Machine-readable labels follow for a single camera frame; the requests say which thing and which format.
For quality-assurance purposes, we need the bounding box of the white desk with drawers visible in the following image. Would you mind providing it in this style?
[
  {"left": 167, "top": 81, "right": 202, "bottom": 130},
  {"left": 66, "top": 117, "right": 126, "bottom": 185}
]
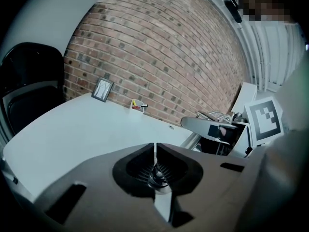
[{"left": 2, "top": 82, "right": 257, "bottom": 203}]

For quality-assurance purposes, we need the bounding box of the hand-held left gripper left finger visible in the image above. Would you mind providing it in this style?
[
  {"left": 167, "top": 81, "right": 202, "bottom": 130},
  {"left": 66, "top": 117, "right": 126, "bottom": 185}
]
[{"left": 33, "top": 143, "right": 169, "bottom": 232}]

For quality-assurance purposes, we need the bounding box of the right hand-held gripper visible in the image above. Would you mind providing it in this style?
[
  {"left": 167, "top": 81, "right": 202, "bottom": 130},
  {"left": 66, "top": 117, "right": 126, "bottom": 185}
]
[{"left": 180, "top": 97, "right": 284, "bottom": 159}]

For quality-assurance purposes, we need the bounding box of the black head-mounted camera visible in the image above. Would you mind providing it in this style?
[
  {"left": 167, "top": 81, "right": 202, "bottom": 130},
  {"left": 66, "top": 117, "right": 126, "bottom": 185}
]
[{"left": 223, "top": 0, "right": 243, "bottom": 24}]

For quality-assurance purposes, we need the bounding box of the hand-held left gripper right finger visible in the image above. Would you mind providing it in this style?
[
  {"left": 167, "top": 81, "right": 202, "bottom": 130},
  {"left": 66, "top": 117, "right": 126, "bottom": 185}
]
[{"left": 156, "top": 143, "right": 266, "bottom": 232}]

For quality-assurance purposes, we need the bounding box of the person's head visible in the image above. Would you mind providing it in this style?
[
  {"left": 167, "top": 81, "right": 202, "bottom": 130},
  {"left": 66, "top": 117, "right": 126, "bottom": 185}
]
[{"left": 238, "top": 0, "right": 290, "bottom": 22}]

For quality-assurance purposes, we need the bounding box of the black picture frame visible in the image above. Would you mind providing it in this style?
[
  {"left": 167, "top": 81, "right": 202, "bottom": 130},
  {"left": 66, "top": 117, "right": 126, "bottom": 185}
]
[{"left": 91, "top": 77, "right": 114, "bottom": 103}]

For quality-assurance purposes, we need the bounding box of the black folding chair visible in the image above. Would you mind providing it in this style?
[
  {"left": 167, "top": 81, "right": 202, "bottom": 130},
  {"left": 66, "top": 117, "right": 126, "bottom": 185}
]
[{"left": 0, "top": 42, "right": 65, "bottom": 142}]

